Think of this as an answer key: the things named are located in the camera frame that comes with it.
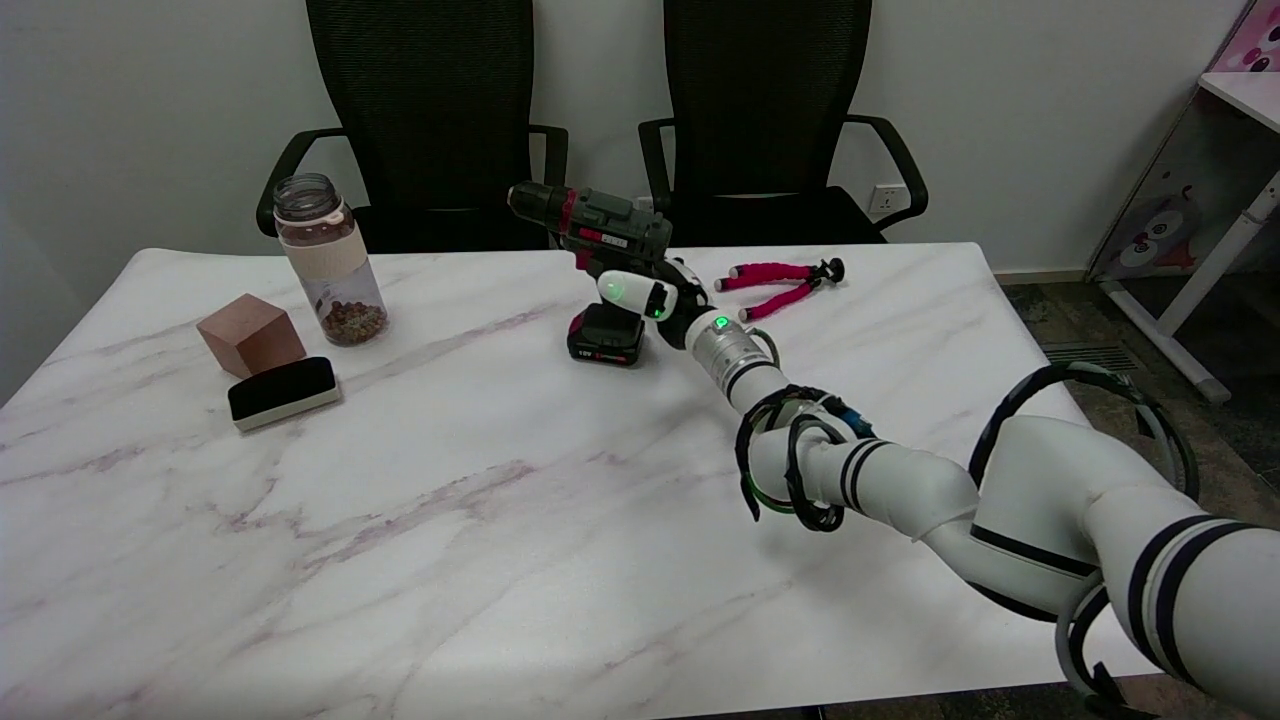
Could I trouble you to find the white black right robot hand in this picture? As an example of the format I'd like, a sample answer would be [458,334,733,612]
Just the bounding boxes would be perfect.
[596,257,717,351]

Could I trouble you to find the green black power screwdriver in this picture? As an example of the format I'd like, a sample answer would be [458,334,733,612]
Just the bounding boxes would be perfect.
[507,182,674,368]

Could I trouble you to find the pink flexible mini tripod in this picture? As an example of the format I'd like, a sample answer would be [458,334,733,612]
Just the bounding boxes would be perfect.
[714,257,846,323]

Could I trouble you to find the black mesh office chair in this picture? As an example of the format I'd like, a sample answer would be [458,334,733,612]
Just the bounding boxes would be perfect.
[638,0,929,247]
[256,0,569,253]

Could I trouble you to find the clear bottle with beige band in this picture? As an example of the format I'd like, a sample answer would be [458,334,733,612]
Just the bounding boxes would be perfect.
[272,173,390,348]

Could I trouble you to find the black white board eraser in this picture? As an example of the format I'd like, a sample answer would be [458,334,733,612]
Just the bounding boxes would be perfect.
[227,356,343,433]

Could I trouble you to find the brown wooden cube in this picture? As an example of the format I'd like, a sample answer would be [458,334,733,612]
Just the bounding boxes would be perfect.
[196,293,308,380]

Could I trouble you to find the dark floor vent grille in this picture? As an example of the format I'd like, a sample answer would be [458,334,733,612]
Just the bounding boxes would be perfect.
[1040,342,1143,377]

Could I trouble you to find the white desk with cartoon panel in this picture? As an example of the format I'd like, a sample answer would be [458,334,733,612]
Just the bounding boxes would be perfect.
[1085,72,1280,404]

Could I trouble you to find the pink printed board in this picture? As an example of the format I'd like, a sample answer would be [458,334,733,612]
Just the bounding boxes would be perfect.
[1213,0,1280,74]

